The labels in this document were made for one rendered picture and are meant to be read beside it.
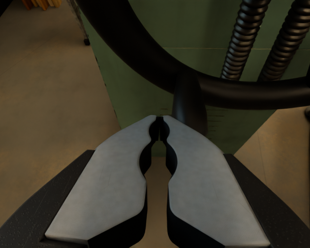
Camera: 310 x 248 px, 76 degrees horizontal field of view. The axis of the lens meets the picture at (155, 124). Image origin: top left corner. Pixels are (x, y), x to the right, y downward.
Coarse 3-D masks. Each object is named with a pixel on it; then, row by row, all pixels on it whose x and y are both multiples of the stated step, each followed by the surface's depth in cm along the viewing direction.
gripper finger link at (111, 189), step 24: (144, 120) 11; (120, 144) 9; (144, 144) 9; (96, 168) 8; (120, 168) 8; (144, 168) 9; (72, 192) 7; (96, 192) 7; (120, 192) 7; (144, 192) 7; (72, 216) 6; (96, 216) 6; (120, 216) 6; (144, 216) 7; (72, 240) 6; (96, 240) 6; (120, 240) 6
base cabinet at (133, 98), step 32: (128, 0) 29; (160, 0) 29; (192, 0) 29; (224, 0) 29; (288, 0) 28; (96, 32) 34; (160, 32) 34; (192, 32) 33; (224, 32) 33; (192, 64) 39; (256, 64) 39; (288, 64) 38; (128, 96) 49; (160, 96) 49; (224, 128) 62; (256, 128) 62
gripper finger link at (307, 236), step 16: (240, 176) 8; (256, 192) 7; (272, 192) 7; (256, 208) 6; (272, 208) 6; (288, 208) 6; (272, 224) 6; (288, 224) 6; (304, 224) 6; (272, 240) 5; (288, 240) 5; (304, 240) 5
